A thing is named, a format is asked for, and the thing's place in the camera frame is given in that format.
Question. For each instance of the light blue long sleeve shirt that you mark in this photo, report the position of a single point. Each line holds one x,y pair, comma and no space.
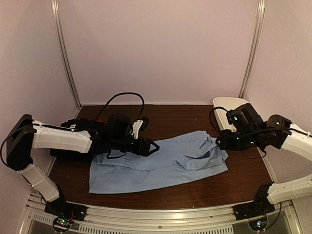
182,159

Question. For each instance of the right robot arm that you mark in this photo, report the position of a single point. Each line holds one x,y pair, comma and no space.
284,146

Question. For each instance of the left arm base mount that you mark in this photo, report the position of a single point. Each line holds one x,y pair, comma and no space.
61,208

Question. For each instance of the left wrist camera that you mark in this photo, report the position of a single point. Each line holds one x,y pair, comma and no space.
139,125

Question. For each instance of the circuit board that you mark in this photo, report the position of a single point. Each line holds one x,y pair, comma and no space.
61,224
258,225

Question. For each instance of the right circuit board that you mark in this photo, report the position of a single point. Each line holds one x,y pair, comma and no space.
258,225

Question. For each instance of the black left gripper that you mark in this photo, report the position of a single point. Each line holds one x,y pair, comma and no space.
145,147

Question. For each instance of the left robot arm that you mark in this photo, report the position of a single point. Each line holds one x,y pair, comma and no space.
16,149

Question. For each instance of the left circuit board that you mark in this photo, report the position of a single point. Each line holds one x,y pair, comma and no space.
61,224

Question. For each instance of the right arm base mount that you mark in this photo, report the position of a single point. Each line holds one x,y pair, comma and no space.
258,207

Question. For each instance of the front aluminium frame rail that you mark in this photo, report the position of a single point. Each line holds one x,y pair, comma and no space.
211,220

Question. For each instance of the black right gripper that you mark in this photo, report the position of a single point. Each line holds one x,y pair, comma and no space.
225,143

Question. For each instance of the white plastic tub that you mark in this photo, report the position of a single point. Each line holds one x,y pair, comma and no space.
229,103

